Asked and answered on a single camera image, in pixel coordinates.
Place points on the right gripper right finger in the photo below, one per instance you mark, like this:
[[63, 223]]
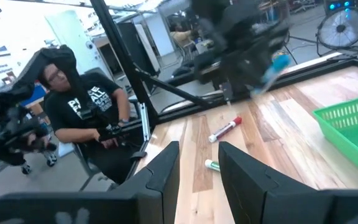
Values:
[[247, 186]]

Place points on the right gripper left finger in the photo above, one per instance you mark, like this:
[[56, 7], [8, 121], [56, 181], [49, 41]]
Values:
[[163, 180]]

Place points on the teal Expo marker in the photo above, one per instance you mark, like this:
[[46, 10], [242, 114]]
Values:
[[278, 65]]

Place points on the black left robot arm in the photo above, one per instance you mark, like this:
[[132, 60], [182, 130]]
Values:
[[228, 18]]

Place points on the light green Expo marker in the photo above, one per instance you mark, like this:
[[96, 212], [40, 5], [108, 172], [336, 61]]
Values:
[[211, 165]]

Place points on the red Expo marker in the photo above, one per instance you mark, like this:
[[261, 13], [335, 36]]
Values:
[[225, 129]]

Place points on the person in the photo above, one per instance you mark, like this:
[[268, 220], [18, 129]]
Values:
[[182, 35], [73, 102]]

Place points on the wheeled office chair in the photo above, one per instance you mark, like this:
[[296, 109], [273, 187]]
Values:
[[84, 163]]

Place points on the black floor fan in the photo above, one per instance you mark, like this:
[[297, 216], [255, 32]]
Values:
[[342, 28]]

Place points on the green plastic basket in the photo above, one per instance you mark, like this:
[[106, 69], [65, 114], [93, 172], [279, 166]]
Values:
[[353, 130]]

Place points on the blue storage bin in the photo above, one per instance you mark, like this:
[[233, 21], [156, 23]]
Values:
[[34, 95]]

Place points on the silver aluminium bracket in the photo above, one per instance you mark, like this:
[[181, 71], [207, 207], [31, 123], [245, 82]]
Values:
[[145, 121]]

